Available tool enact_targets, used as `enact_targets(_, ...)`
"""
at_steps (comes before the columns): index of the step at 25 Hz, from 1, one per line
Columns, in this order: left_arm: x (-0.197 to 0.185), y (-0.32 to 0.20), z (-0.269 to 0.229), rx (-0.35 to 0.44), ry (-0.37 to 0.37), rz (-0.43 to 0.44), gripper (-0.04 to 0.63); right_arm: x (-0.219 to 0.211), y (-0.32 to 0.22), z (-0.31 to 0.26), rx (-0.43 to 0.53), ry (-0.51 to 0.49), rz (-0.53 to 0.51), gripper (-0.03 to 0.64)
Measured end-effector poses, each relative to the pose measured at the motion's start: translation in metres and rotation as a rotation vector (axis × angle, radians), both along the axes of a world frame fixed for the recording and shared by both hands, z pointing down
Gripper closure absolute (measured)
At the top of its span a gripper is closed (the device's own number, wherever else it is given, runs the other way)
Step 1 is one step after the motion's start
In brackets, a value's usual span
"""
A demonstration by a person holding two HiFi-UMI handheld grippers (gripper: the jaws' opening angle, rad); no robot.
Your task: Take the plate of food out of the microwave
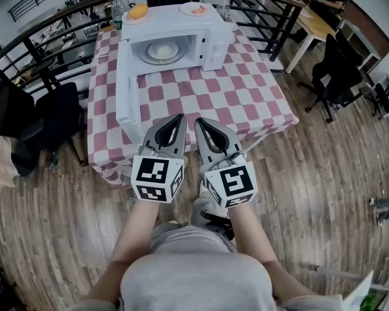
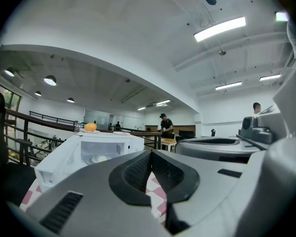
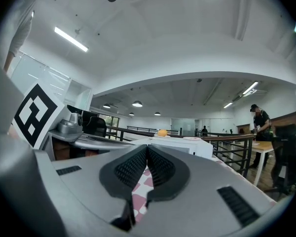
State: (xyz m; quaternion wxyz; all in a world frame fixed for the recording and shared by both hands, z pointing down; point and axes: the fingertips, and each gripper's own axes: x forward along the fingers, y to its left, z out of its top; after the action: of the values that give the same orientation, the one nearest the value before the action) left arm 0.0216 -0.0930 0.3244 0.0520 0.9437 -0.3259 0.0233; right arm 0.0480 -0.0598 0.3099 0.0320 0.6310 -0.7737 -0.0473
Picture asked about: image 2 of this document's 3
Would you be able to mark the black metal railing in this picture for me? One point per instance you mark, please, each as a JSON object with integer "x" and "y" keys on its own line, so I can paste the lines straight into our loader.
{"x": 39, "y": 122}

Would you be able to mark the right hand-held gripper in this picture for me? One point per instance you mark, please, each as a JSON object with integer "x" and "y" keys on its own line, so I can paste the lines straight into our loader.
{"x": 273, "y": 125}

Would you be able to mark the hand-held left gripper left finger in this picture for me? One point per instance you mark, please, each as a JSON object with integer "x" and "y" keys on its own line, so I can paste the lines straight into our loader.
{"x": 96, "y": 206}

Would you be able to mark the clear plastic water bottle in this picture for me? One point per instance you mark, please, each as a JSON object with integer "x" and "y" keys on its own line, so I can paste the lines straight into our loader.
{"x": 77, "y": 128}

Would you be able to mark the wooden desk with white legs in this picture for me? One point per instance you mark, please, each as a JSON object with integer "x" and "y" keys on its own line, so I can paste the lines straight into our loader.
{"x": 162, "y": 141}

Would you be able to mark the white plate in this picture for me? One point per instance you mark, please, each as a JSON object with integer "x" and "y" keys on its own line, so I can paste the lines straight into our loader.
{"x": 93, "y": 160}
{"x": 98, "y": 131}

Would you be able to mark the long ceiling strip light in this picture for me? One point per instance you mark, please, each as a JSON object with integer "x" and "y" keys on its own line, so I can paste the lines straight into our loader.
{"x": 270, "y": 77}
{"x": 219, "y": 29}
{"x": 163, "y": 102}
{"x": 228, "y": 85}
{"x": 141, "y": 108}

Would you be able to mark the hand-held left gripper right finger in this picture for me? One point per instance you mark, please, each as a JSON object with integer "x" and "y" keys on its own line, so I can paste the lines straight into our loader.
{"x": 224, "y": 194}

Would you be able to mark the white microwave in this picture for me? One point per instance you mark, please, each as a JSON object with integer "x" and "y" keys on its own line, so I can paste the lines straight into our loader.
{"x": 64, "y": 154}

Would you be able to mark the orange fruit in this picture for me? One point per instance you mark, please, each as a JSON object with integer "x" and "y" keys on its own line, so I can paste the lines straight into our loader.
{"x": 90, "y": 127}

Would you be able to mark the pink white checkered tablecloth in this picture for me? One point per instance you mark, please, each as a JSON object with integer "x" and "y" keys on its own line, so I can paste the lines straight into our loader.
{"x": 158, "y": 201}

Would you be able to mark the person's grey shirt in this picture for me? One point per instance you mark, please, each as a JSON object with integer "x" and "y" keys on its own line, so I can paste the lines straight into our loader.
{"x": 294, "y": 38}

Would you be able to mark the black pendant lamp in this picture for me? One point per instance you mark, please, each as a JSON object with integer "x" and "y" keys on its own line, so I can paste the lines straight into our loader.
{"x": 38, "y": 93}
{"x": 50, "y": 81}
{"x": 9, "y": 72}
{"x": 70, "y": 100}

